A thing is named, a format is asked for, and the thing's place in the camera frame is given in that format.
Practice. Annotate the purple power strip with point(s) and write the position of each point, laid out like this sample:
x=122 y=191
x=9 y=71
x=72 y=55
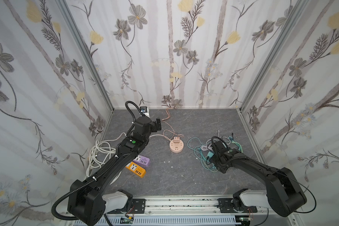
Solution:
x=142 y=161

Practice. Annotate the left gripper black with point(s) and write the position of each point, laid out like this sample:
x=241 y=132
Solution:
x=154 y=124

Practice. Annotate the pink charger plug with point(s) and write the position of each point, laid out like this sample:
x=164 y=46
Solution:
x=176 y=139

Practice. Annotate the orange power strip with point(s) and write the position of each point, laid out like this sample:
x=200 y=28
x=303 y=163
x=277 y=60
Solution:
x=136 y=169

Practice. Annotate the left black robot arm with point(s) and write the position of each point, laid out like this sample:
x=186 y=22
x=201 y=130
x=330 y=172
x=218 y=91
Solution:
x=85 y=201

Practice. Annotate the small teal charger plug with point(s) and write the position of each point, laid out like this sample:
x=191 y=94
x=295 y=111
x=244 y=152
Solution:
x=210 y=154

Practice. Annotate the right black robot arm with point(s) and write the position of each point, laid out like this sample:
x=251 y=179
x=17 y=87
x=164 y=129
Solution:
x=283 y=193

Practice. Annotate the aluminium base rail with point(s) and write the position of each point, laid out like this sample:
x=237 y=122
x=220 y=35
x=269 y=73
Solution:
x=198 y=210

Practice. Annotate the round pink power socket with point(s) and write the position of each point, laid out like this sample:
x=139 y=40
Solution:
x=176 y=146

